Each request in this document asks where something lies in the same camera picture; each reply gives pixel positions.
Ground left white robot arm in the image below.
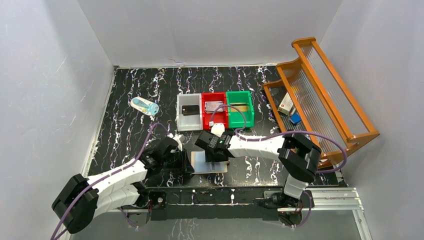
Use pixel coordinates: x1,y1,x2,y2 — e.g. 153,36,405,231
52,134,194,234

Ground white red small box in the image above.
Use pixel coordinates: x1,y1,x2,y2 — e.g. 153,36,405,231
277,92,294,115

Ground oval white blue package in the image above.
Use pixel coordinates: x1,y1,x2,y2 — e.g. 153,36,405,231
130,97,159,116

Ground orange wooden shelf rack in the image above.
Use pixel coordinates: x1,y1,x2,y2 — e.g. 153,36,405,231
263,37,380,156

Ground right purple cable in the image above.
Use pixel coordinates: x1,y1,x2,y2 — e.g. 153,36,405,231
209,104,349,228

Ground green plastic bin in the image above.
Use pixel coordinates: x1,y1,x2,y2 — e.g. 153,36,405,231
226,90,255,129

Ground white plastic bin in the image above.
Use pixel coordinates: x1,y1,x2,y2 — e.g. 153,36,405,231
176,93,203,132

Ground grey cards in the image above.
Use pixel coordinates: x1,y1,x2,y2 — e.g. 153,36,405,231
204,101,224,114

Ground gold card in green bin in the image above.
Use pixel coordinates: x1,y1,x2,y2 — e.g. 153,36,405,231
229,103,249,112

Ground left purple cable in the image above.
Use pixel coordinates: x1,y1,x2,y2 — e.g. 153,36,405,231
49,122,170,240

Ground purple cable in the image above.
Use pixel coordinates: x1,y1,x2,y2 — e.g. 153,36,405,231
209,104,349,228
49,122,170,240

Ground aluminium frame rail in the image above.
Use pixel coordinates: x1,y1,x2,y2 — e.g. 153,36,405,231
56,165,373,240

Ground black card in white bin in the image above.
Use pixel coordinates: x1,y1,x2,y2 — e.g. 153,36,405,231
181,105,200,116

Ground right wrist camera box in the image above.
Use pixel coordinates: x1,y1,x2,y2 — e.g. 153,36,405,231
210,123,226,137

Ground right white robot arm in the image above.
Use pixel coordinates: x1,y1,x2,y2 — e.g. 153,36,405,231
195,130,322,207

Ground blue small object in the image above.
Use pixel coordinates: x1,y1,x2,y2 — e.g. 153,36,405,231
289,112,302,125

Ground red plastic bin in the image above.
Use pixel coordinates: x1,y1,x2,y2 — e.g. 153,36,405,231
201,92,229,131

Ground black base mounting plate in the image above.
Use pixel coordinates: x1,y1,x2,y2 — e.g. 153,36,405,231
117,187,314,222

